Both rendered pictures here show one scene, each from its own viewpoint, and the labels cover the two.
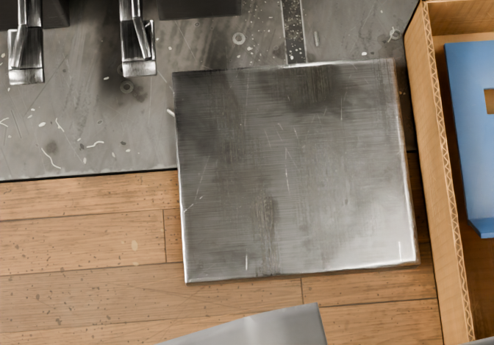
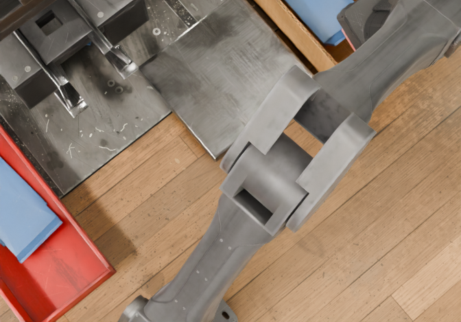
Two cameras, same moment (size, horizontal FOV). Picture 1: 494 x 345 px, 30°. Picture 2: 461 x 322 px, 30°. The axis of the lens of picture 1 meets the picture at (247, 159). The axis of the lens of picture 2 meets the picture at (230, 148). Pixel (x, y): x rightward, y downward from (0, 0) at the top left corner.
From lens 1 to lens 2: 45 cm
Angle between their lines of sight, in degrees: 7
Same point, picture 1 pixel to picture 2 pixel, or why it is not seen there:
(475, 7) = not seen: outside the picture
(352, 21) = not seen: outside the picture
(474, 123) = not seen: outside the picture
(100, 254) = (164, 176)
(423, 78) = not seen: outside the picture
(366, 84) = (234, 12)
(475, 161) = (309, 14)
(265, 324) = (285, 79)
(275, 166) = (218, 78)
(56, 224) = (133, 176)
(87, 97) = (103, 108)
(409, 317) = not seen: hidden behind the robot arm
